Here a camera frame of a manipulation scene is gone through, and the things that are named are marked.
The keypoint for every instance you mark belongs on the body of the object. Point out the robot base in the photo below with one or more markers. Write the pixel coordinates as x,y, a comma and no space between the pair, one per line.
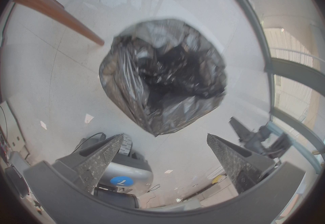
132,174

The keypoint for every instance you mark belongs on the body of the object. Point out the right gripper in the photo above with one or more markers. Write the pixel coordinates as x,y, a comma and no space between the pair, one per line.
256,143

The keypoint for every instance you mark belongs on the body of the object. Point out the white trash bin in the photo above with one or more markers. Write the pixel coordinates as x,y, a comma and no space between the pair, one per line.
203,34

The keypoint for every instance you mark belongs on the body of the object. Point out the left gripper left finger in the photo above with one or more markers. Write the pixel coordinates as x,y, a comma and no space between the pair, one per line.
101,164

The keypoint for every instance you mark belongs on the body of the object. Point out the white cushioned wooden chair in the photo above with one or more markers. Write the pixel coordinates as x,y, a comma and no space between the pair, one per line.
50,9

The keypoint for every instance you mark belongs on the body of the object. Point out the black plastic bag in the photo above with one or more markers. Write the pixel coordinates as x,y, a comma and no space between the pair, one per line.
162,78

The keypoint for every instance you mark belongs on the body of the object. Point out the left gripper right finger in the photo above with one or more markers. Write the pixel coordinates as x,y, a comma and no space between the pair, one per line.
231,164

